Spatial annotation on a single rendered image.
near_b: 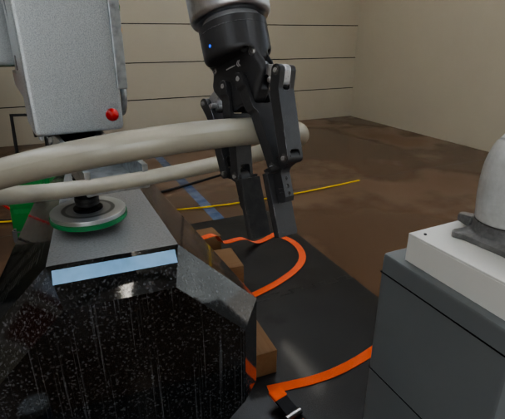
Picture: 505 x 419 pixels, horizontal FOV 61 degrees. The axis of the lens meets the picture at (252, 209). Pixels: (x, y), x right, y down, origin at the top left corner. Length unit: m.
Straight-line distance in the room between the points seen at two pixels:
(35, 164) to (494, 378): 0.98
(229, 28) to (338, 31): 7.33
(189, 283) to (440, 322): 0.65
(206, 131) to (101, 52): 0.79
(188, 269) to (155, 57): 5.48
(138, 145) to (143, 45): 6.08
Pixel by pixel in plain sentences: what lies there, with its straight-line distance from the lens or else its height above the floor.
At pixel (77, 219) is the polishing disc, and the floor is 0.88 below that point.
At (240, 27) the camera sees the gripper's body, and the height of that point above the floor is 1.37.
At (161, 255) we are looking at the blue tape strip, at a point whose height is 0.81.
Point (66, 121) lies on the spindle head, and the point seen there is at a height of 1.16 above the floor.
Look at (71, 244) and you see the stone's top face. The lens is 1.29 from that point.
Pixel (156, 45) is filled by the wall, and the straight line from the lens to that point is 6.53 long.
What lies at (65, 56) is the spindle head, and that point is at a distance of 1.18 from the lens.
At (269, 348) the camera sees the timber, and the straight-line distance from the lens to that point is 1.90.
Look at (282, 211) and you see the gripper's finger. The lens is 0.46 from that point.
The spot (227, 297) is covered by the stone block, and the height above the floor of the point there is 0.64.
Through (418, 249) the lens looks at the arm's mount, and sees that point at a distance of 1.19.
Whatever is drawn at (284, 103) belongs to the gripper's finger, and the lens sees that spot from 0.44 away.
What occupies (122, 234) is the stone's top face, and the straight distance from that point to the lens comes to 1.31.
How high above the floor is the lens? 1.36
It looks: 22 degrees down
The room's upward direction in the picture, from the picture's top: straight up
